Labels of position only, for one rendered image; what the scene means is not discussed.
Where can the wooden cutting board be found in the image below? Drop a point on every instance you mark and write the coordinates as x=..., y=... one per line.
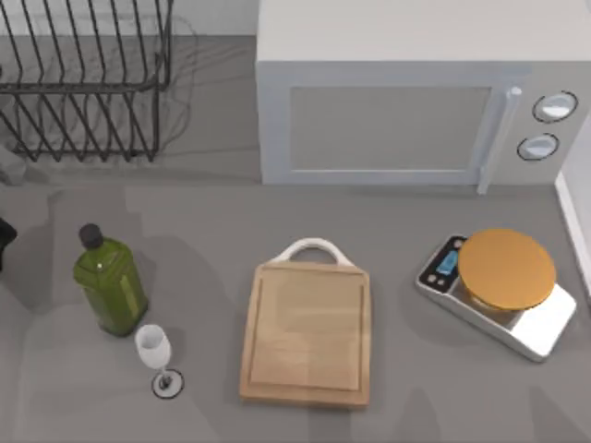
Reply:
x=307, y=332

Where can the microwave oven door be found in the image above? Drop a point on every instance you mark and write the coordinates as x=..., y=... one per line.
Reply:
x=390, y=134

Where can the green glass bottle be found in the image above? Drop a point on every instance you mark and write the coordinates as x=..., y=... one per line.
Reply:
x=111, y=288

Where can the pale microwave oven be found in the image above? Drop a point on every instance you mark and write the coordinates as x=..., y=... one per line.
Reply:
x=415, y=37

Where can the large microwave knob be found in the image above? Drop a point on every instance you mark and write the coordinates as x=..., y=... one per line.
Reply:
x=555, y=106

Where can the clear wine glass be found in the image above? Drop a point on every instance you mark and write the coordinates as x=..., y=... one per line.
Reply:
x=153, y=348

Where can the small microwave knob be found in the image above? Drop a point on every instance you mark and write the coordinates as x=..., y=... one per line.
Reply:
x=538, y=147

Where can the silver kitchen scale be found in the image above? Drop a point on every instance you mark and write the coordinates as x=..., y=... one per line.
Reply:
x=503, y=290

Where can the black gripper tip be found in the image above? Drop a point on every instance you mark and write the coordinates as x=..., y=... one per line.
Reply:
x=4, y=237

